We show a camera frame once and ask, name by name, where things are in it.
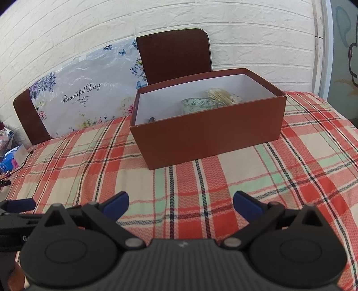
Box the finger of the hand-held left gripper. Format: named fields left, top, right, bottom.
left=0, top=198, right=42, bottom=226

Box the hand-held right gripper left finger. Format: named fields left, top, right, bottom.
left=35, top=191, right=146, bottom=250

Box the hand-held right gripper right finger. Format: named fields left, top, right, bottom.
left=222, top=191, right=332, bottom=250

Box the brown cardboard box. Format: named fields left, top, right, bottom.
left=129, top=68, right=287, bottom=171

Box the bag of cotton swabs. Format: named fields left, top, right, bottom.
left=205, top=88, right=244, bottom=106

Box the green patterned pale container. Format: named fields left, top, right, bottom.
left=180, top=97, right=219, bottom=114

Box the person's left hand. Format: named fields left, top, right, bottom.
left=8, top=261, right=27, bottom=291

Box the blue tissue packet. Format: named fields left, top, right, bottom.
left=0, top=144, right=28, bottom=172

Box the plaid blanket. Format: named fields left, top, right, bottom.
left=0, top=91, right=358, bottom=291

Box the floral plastic package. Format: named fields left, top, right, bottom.
left=29, top=39, right=148, bottom=137

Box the floral Beautiful Day board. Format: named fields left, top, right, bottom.
left=13, top=28, right=212, bottom=146

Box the black cable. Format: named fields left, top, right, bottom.
left=0, top=151, right=34, bottom=187

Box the white door frame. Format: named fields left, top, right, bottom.
left=313, top=0, right=335, bottom=100

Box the cartoon wall picture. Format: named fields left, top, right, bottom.
left=331, top=0, right=358, bottom=118

